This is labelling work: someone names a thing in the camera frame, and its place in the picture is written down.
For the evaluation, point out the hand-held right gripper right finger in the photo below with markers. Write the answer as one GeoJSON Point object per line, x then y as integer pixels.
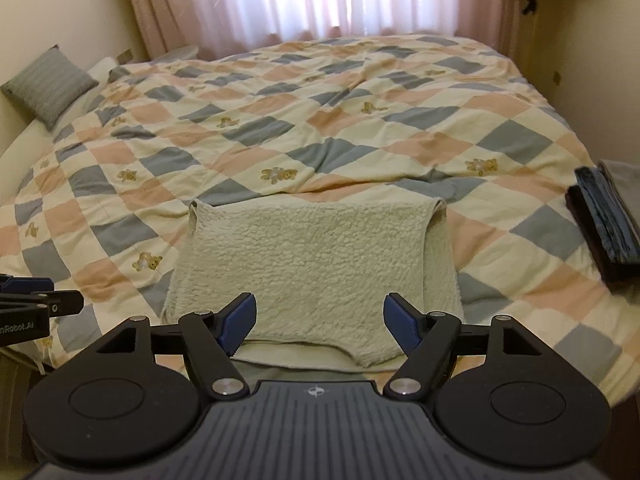
{"type": "Point", "coordinates": [400, 322]}

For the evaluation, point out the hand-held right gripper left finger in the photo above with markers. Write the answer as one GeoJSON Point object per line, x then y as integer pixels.
{"type": "Point", "coordinates": [240, 322]}

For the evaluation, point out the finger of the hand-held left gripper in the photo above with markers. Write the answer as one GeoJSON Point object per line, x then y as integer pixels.
{"type": "Point", "coordinates": [65, 302]}
{"type": "Point", "coordinates": [25, 285]}

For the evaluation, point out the cream fleece garment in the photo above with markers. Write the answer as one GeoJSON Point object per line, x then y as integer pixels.
{"type": "Point", "coordinates": [310, 260]}

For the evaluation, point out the white pillow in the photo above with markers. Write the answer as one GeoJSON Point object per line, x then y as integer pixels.
{"type": "Point", "coordinates": [100, 70]}
{"type": "Point", "coordinates": [20, 142]}

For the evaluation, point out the grey woven pillow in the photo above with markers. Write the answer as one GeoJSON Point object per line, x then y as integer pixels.
{"type": "Point", "coordinates": [47, 85]}

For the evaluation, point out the checkered bear print quilt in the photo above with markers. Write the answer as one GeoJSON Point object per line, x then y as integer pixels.
{"type": "Point", "coordinates": [350, 125]}

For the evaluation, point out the dark brown folded garment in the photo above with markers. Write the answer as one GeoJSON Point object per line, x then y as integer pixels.
{"type": "Point", "coordinates": [587, 225]}

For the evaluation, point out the folded blue jeans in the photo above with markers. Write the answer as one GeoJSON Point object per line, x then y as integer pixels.
{"type": "Point", "coordinates": [607, 210]}

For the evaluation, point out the grey folded garment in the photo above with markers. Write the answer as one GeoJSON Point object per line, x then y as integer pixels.
{"type": "Point", "coordinates": [625, 180]}

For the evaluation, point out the pink curtain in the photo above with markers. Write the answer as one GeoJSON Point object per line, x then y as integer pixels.
{"type": "Point", "coordinates": [250, 0]}

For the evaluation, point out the beige wall outlet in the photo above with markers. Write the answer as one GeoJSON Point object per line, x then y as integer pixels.
{"type": "Point", "coordinates": [125, 55]}

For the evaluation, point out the black wall hook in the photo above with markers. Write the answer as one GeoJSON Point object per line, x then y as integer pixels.
{"type": "Point", "coordinates": [530, 5]}

